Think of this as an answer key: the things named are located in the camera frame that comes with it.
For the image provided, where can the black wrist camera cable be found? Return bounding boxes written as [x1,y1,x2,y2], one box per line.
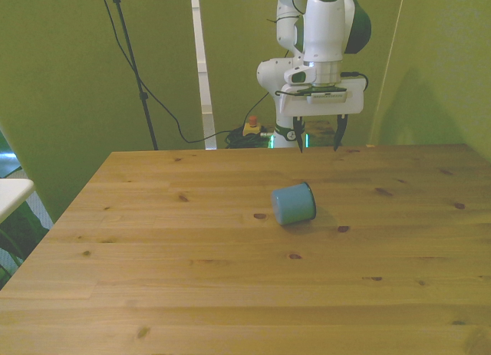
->
[274,71,370,99]

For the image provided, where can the black coiled cable bundle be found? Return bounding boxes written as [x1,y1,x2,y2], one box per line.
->
[223,126,275,150]

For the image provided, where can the black tripod stand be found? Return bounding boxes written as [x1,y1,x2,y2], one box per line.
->
[97,0,160,151]

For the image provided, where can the white side table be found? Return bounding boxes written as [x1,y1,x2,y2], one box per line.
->
[0,178,36,224]

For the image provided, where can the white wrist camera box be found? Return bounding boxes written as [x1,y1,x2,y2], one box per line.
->
[305,86,348,104]

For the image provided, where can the thin black hanging cable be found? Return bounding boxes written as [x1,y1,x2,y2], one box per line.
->
[97,0,270,145]

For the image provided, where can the blue enamel mug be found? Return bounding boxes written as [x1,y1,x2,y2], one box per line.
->
[270,181,318,227]

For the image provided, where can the white vertical post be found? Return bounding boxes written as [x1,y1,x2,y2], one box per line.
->
[189,0,218,150]

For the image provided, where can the thin white cord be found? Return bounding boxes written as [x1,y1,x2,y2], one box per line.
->
[367,0,407,146]

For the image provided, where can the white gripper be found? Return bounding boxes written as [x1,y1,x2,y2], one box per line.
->
[277,77,365,154]

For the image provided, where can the yellow emergency stop button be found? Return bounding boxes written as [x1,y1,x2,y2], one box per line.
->
[242,115,262,138]

